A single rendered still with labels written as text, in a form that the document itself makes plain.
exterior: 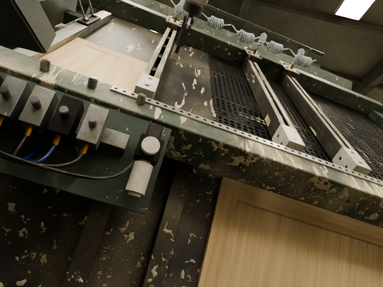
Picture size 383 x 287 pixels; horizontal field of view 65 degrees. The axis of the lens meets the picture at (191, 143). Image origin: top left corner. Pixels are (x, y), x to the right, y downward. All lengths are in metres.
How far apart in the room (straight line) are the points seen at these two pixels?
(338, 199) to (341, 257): 0.32
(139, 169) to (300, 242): 0.72
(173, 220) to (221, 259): 0.22
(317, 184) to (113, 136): 0.62
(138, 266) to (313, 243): 0.64
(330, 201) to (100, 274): 0.76
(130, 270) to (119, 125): 0.47
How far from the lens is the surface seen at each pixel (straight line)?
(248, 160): 0.90
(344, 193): 1.06
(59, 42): 1.21
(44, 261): 1.06
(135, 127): 0.82
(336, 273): 1.32
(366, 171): 1.21
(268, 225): 1.16
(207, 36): 1.99
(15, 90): 0.77
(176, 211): 1.00
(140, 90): 0.94
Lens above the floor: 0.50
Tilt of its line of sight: 20 degrees up
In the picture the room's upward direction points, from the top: 15 degrees clockwise
